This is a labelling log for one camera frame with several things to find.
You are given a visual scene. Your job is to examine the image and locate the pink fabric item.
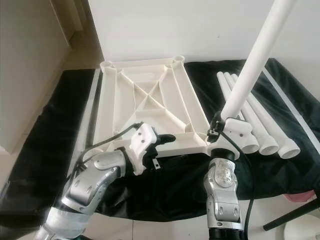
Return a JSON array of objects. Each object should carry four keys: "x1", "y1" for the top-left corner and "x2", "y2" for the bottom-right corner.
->
[{"x1": 287, "y1": 192, "x2": 320, "y2": 203}]

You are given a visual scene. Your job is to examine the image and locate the black cloth table cover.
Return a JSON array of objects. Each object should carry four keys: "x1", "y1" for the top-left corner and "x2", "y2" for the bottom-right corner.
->
[{"x1": 0, "y1": 57, "x2": 320, "y2": 236}]

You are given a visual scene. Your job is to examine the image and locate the white plastic table top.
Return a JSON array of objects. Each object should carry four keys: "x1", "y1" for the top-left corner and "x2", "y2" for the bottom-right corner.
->
[{"x1": 90, "y1": 55, "x2": 218, "y2": 161}]

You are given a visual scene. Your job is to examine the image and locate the black metal stand leg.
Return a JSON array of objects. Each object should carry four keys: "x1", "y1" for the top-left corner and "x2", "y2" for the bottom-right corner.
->
[{"x1": 262, "y1": 200, "x2": 320, "y2": 232}]

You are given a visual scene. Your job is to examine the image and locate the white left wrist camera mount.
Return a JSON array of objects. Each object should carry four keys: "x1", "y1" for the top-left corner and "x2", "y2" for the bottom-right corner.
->
[{"x1": 127, "y1": 122, "x2": 163, "y2": 176}]

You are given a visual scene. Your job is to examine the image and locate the white plastic table leg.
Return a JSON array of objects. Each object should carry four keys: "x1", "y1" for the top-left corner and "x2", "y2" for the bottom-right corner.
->
[
  {"x1": 220, "y1": 0, "x2": 299, "y2": 122},
  {"x1": 231, "y1": 73, "x2": 302, "y2": 160},
  {"x1": 225, "y1": 72, "x2": 280, "y2": 155},
  {"x1": 217, "y1": 71, "x2": 259, "y2": 154}
]

